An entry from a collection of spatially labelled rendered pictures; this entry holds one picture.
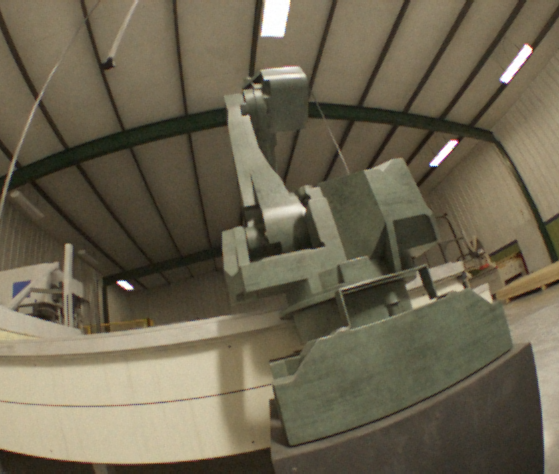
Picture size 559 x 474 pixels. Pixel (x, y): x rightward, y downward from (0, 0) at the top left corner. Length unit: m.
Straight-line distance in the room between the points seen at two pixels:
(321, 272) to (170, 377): 0.80
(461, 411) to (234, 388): 0.88
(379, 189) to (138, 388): 1.16
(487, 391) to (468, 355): 0.09
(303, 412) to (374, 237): 0.43
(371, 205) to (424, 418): 0.50
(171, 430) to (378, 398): 0.93
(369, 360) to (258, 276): 0.35
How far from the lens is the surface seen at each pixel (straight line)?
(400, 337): 0.56
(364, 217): 0.72
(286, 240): 0.88
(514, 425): 0.75
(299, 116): 1.66
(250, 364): 1.21
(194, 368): 1.22
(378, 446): 0.54
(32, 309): 4.88
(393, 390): 0.56
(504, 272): 8.86
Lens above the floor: 0.69
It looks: 21 degrees up
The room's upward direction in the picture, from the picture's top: 14 degrees counter-clockwise
